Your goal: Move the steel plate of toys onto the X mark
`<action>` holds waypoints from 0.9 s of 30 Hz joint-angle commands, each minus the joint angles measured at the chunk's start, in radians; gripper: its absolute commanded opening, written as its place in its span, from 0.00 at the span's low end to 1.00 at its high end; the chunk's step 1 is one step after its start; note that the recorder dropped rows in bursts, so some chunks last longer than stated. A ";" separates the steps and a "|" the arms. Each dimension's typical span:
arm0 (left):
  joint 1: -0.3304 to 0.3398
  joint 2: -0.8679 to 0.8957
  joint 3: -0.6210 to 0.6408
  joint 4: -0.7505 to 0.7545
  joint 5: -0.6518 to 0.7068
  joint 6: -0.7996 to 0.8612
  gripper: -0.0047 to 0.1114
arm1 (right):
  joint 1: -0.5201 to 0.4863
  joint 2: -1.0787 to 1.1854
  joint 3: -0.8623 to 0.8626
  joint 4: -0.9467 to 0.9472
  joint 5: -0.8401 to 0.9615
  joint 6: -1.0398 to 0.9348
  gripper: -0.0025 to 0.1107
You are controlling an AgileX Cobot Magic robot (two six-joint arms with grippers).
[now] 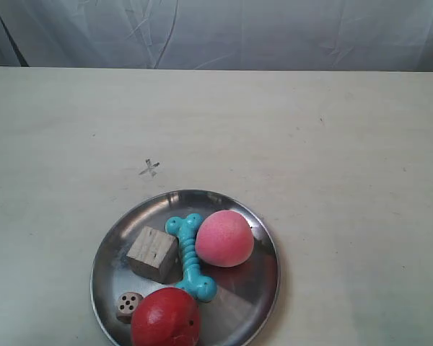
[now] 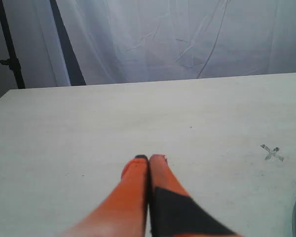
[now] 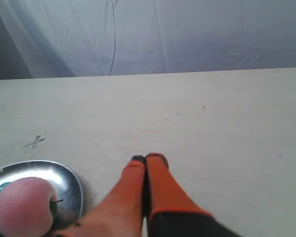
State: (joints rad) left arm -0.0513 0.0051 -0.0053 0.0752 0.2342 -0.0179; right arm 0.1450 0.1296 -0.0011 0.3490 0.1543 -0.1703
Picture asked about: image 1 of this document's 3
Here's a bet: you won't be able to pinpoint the round steel plate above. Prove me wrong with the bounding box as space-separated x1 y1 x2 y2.
90 190 281 345

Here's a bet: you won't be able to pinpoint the red apple toy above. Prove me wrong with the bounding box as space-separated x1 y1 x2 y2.
131 288 200 346

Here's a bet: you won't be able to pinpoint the small wooden die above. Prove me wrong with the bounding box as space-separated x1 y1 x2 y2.
116 292 144 324

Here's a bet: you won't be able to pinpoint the wooden cube block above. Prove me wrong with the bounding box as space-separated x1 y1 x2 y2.
126 226 178 283

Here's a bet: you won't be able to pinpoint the pink peach toy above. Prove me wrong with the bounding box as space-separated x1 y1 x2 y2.
196 210 254 267

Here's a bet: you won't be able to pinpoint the teal bone toy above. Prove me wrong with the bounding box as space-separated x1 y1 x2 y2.
165 213 217 302

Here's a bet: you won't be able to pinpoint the white backdrop curtain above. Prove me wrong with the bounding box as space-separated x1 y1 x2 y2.
0 1 433 71

